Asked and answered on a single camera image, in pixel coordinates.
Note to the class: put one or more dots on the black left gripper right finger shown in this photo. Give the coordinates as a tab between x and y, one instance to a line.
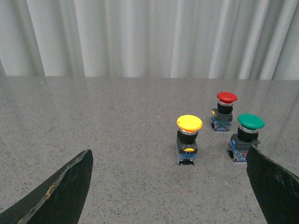
276	188

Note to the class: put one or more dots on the green mushroom push button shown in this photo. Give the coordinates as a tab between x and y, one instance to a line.
247	135

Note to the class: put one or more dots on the yellow mushroom push button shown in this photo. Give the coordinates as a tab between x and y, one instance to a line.
188	127

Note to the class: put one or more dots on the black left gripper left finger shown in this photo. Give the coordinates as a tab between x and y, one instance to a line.
59	199

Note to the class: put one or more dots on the white pleated curtain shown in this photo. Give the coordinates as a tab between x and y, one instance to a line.
229	39

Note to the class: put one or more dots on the red mushroom push button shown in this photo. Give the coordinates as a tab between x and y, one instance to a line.
222	116

